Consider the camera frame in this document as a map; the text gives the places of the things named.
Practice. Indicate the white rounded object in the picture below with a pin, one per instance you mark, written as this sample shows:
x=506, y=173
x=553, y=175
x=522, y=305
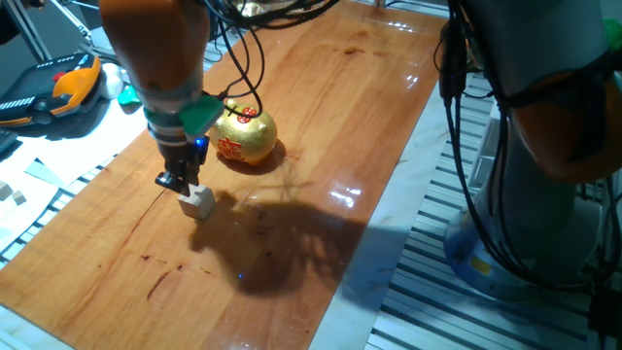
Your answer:
x=111, y=82

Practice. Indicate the plain wooden cube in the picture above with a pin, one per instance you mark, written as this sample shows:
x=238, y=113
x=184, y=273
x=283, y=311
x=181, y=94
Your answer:
x=199, y=206

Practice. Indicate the black bulky object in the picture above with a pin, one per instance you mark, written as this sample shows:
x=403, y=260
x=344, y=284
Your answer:
x=10, y=24

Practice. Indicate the black box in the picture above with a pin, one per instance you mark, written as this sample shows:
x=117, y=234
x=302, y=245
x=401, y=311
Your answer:
x=605, y=311

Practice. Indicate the pale blue paper scrap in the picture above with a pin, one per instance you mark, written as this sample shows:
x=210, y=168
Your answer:
x=44, y=172

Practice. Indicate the green object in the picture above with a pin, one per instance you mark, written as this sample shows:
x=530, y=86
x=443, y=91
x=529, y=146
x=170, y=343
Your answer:
x=614, y=34

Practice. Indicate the black orange teach pendant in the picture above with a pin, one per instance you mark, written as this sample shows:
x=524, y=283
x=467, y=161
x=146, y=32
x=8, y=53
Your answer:
x=44, y=87

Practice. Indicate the gold piggy bank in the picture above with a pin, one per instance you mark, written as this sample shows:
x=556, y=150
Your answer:
x=248, y=141

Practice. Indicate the large white paper sheet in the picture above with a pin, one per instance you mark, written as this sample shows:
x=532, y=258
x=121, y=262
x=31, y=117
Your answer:
x=87, y=141

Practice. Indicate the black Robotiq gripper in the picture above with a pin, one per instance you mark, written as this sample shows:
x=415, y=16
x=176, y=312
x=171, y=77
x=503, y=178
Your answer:
x=184, y=155

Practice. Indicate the grey metal stand leg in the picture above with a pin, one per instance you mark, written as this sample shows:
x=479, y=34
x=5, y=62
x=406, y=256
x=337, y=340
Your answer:
x=73, y=19
x=26, y=29

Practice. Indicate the small wooden block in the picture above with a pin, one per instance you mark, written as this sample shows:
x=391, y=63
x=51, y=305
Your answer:
x=19, y=198
x=5, y=190

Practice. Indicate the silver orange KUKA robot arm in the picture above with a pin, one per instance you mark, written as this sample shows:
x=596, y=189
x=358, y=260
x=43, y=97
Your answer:
x=155, y=44

